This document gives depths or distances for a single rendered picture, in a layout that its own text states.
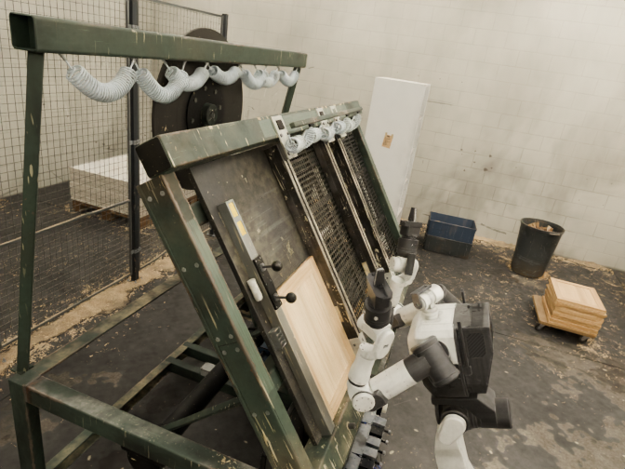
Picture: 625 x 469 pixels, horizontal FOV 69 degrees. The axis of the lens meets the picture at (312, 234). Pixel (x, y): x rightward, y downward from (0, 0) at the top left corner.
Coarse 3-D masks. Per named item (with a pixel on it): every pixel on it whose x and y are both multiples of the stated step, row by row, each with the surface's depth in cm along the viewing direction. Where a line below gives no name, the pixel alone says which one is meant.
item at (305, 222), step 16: (272, 160) 196; (288, 160) 199; (288, 176) 196; (288, 192) 198; (304, 208) 198; (304, 224) 201; (304, 240) 203; (320, 240) 205; (320, 256) 203; (320, 272) 205; (336, 272) 208; (336, 288) 205; (336, 304) 208; (352, 320) 209; (352, 336) 210
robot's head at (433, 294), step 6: (432, 288) 171; (438, 288) 171; (420, 294) 170; (426, 294) 169; (432, 294) 170; (438, 294) 170; (426, 300) 166; (432, 300) 169; (438, 300) 171; (432, 306) 171; (426, 312) 171; (432, 312) 170
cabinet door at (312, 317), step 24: (312, 264) 202; (288, 288) 177; (312, 288) 196; (288, 312) 173; (312, 312) 190; (336, 312) 208; (312, 336) 184; (336, 336) 202; (312, 360) 178; (336, 360) 195; (336, 384) 189; (336, 408) 183
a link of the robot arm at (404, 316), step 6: (402, 306) 212; (408, 306) 202; (414, 306) 199; (396, 312) 206; (402, 312) 203; (408, 312) 200; (414, 312) 198; (396, 318) 203; (402, 318) 203; (408, 318) 201; (396, 324) 203; (402, 324) 203; (408, 324) 203
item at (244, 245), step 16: (224, 208) 154; (240, 240) 156; (240, 256) 158; (256, 256) 160; (256, 272) 158; (272, 304) 160; (272, 320) 162; (288, 336) 163; (288, 352) 164; (304, 368) 166; (304, 384) 166; (320, 400) 170; (320, 416) 168
